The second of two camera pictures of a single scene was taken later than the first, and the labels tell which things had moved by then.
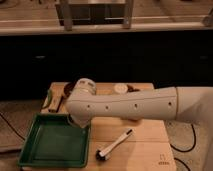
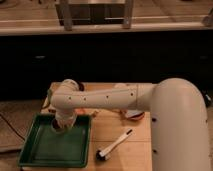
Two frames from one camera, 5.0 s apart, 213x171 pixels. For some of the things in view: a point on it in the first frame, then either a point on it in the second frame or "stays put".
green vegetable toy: [48, 99] stays put
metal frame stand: [94, 12] stays put
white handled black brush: [103, 154] stays put
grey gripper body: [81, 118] to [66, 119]
